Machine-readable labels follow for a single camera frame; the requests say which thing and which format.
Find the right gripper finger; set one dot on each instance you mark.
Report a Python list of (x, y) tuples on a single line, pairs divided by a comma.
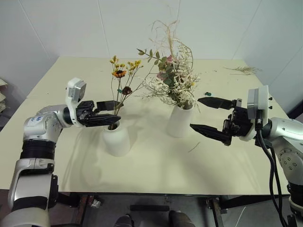
[(210, 131), (216, 102)]

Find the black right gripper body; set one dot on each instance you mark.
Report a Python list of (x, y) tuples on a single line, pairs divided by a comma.
[(237, 121)]

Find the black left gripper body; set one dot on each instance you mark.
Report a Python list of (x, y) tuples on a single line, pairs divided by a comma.
[(84, 113)]

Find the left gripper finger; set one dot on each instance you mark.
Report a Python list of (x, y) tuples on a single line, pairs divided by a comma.
[(106, 105), (105, 119)]

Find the yellow sunflower bouquet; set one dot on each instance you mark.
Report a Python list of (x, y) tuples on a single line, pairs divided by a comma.
[(119, 73)]

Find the large dried white pink bouquet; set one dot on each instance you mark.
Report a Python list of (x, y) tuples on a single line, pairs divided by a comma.
[(176, 80)]

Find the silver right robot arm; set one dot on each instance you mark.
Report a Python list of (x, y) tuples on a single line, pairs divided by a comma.
[(288, 134)]

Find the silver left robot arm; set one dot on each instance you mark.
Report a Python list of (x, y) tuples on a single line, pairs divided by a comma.
[(35, 132)]

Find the small green scrap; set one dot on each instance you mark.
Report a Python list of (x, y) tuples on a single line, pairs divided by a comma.
[(208, 93)]

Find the single dry stem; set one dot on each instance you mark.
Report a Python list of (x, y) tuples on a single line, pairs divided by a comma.
[(194, 147)]

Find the white rounded bottle vase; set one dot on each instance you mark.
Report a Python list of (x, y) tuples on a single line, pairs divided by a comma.
[(117, 142)]

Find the white tapered vase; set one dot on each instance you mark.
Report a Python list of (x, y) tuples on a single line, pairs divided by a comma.
[(178, 123)]

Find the loose dried grass sprigs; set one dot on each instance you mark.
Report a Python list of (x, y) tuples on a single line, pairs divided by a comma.
[(246, 70)]

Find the rusty metal table leg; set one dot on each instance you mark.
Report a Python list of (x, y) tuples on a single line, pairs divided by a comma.
[(82, 208), (216, 212)]

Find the beige crumpled bags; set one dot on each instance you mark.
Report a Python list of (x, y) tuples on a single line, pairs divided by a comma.
[(3, 94)]

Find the small white crumpled scrap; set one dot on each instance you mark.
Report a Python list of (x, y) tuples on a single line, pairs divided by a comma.
[(95, 203)]

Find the dark rounded shape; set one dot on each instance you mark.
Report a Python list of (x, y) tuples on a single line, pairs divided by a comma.
[(123, 221), (180, 218)]

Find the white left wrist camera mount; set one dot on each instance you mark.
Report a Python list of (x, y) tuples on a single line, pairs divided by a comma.
[(75, 91)]

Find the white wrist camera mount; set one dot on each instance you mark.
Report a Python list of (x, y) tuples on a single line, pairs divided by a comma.
[(75, 91), (262, 99)]

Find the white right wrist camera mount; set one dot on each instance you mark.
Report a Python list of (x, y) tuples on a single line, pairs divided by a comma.
[(262, 99)]

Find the black metal table frame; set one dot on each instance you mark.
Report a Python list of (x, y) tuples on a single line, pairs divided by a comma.
[(151, 195)]

